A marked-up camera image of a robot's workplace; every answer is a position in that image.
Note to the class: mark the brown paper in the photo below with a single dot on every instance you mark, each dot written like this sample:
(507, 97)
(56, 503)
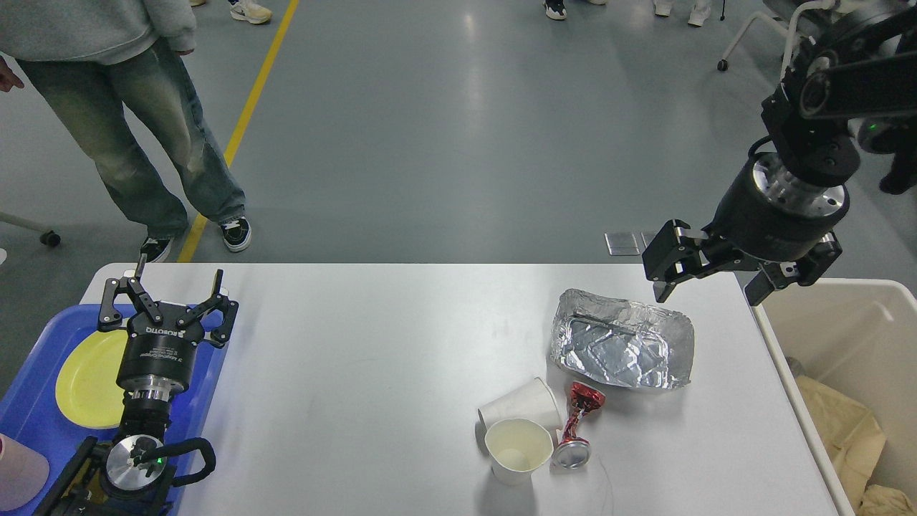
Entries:
(878, 500)

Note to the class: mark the crushed red can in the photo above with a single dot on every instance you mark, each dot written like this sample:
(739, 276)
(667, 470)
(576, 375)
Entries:
(573, 451)

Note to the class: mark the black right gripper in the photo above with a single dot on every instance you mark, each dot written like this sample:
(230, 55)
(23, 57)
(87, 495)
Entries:
(767, 215)

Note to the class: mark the right metal floor plate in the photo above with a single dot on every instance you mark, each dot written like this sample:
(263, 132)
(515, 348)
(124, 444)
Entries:
(645, 238)

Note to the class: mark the blue plastic tray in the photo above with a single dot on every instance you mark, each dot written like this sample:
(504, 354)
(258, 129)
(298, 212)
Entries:
(30, 413)

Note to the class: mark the metal floor plate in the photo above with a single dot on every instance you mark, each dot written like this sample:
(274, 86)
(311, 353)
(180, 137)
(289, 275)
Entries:
(624, 243)
(645, 238)

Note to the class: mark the left metal floor plate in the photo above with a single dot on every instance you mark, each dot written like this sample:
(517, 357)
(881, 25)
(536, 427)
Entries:
(624, 243)

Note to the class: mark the yellow plate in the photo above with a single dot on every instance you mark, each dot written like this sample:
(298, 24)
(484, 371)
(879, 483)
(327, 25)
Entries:
(86, 389)

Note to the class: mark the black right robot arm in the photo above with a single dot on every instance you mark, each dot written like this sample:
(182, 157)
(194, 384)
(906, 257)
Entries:
(851, 90)

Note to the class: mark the white paper cup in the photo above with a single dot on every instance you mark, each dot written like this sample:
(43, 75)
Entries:
(534, 400)
(517, 448)

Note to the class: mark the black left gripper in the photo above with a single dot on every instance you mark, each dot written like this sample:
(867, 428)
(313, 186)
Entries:
(157, 355)

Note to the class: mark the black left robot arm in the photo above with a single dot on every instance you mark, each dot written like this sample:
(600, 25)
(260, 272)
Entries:
(134, 472)

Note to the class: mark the person in black clothes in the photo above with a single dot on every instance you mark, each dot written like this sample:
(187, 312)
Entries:
(93, 60)

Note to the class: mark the beige plastic bin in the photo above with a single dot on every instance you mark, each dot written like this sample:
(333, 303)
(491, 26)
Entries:
(858, 337)

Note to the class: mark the aluminium foil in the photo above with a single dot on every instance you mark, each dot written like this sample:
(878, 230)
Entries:
(622, 343)

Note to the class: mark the office chair caster leg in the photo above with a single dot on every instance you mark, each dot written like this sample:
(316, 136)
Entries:
(47, 235)

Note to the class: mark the grey office chair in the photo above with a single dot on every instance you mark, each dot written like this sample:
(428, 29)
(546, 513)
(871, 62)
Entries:
(793, 21)

